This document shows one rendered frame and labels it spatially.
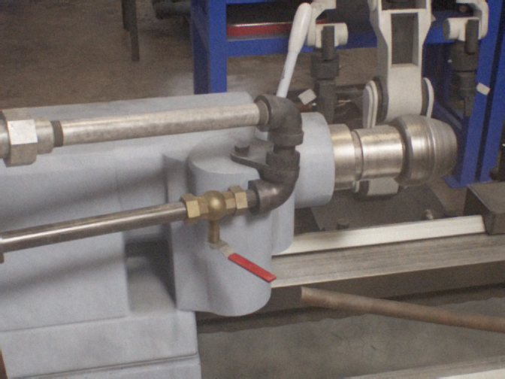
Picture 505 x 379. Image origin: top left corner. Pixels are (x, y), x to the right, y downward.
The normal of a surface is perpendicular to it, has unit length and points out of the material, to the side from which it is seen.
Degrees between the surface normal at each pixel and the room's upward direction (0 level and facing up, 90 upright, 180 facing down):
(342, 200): 0
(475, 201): 90
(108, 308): 66
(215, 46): 90
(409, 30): 80
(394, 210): 0
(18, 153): 101
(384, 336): 12
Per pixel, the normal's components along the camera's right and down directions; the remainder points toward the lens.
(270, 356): 0.15, -0.82
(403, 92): 0.14, 0.08
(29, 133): 0.47, -0.15
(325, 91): 0.14, 0.30
